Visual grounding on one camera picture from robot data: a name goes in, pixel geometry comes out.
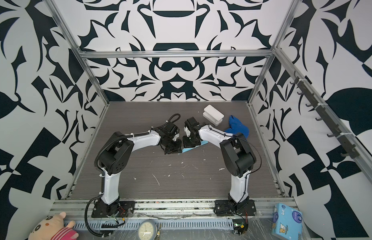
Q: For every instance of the pink plush toy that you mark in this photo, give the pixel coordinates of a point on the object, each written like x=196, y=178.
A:
x=52, y=228

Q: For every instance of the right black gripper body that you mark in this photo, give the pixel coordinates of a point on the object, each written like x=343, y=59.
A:
x=190, y=141

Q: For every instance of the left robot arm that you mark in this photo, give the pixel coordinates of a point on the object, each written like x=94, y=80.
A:
x=115, y=154

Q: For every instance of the blue cloth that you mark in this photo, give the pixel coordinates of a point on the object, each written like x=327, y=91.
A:
x=236, y=126

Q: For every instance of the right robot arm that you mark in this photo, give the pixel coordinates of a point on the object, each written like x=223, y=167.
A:
x=237, y=153

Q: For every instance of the white slotted cable duct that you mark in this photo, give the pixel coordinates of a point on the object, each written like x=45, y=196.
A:
x=169, y=224

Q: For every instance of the white rectangular box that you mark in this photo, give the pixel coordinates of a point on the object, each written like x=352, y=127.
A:
x=213, y=115

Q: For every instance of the round analog clock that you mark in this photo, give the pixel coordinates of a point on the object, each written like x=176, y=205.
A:
x=147, y=230

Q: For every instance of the small black electronics module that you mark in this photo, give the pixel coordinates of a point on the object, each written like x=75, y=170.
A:
x=240, y=227

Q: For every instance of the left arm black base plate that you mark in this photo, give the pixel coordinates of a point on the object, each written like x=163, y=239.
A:
x=120, y=210

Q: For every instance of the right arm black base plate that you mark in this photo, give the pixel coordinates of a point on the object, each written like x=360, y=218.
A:
x=229, y=207

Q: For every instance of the light blue paper sheet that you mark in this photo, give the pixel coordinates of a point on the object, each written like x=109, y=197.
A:
x=189, y=149

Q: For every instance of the blue tissue pack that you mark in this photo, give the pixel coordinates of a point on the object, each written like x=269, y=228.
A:
x=287, y=223

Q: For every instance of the black wall hook rack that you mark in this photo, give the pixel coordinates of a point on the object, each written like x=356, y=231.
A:
x=326, y=115

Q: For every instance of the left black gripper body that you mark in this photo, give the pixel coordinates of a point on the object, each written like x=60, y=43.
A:
x=173, y=147

